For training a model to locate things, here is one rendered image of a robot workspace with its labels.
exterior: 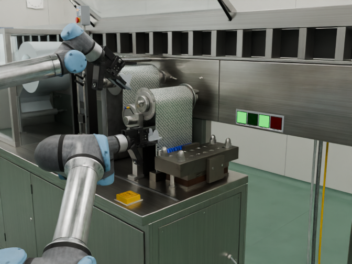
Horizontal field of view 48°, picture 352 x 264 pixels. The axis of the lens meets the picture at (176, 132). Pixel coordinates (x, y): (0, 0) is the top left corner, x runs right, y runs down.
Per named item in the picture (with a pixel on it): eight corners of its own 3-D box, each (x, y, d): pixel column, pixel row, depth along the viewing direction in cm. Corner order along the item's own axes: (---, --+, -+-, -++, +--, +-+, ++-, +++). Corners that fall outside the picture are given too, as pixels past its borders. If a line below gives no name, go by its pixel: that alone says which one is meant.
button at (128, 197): (116, 199, 158) (116, 194, 158) (130, 195, 163) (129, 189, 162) (127, 205, 153) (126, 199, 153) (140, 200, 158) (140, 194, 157)
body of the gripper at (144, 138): (151, 128, 169) (128, 132, 160) (151, 147, 171) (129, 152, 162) (139, 125, 174) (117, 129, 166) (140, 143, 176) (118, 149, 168)
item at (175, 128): (155, 154, 179) (155, 114, 175) (191, 145, 195) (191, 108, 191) (156, 154, 178) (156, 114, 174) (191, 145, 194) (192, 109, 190)
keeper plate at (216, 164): (206, 182, 175) (206, 158, 173) (220, 176, 182) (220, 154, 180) (210, 183, 174) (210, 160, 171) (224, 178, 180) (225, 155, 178)
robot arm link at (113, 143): (87, 158, 157) (85, 138, 156) (109, 153, 165) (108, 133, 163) (97, 162, 152) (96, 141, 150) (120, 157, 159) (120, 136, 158)
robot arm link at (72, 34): (55, 37, 145) (68, 19, 147) (76, 56, 153) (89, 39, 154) (64, 40, 140) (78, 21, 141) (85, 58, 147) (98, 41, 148)
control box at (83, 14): (74, 25, 211) (73, 6, 208) (85, 25, 214) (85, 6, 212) (78, 24, 205) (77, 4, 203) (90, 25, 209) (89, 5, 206)
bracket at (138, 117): (127, 177, 184) (124, 113, 178) (137, 174, 189) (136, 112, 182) (133, 180, 181) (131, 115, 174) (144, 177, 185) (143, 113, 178)
